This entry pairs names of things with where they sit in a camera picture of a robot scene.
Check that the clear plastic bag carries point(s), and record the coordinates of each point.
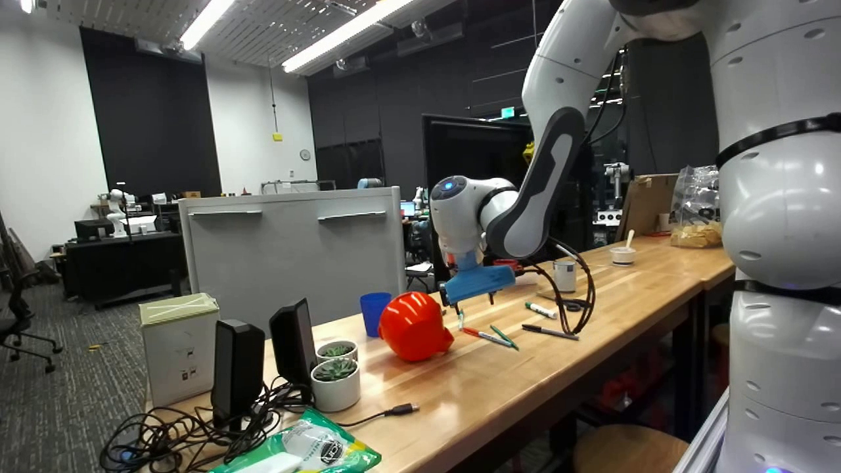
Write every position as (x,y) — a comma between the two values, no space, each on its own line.
(697,211)

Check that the red-capped white marker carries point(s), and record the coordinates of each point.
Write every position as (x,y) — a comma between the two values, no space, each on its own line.
(483,338)

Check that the white box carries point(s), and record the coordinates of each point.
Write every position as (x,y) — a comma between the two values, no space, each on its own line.
(179,352)

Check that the black office chair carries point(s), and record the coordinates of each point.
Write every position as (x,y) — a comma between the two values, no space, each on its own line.
(16,325)

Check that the printed white succulent pot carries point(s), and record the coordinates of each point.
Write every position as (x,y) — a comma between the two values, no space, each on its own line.
(338,352)

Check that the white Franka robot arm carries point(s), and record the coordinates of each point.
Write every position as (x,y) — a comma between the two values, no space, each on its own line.
(789,220)

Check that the grey tin can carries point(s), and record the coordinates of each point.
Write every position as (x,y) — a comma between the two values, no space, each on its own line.
(565,277)

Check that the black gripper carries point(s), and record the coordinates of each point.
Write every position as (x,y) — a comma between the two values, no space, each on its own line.
(463,260)

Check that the red plastic bowl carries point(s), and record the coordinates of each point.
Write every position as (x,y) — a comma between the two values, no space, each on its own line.
(417,329)

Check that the cardboard box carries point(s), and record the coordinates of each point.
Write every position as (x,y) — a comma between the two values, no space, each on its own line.
(647,207)

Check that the round wooden stool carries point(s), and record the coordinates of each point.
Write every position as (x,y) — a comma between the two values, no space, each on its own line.
(631,447)

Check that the black speaker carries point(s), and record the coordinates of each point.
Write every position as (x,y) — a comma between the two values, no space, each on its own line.
(238,376)
(292,344)

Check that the green pencil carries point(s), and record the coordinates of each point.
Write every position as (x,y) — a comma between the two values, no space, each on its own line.
(505,338)

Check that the blue plastic cup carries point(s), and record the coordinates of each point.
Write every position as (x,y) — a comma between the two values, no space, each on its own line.
(371,312)

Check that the black marker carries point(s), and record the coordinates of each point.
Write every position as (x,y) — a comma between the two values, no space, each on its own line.
(548,333)

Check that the long ceiling light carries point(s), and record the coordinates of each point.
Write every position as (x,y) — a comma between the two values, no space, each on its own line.
(208,22)
(351,30)

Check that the thick green-capped white marker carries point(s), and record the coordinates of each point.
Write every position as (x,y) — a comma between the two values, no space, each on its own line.
(540,309)

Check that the white plant pot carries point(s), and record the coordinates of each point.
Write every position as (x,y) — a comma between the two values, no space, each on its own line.
(334,390)

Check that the small white bowl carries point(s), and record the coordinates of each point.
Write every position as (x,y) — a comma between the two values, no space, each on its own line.
(623,257)

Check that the black desk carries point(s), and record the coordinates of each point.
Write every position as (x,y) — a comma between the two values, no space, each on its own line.
(122,264)

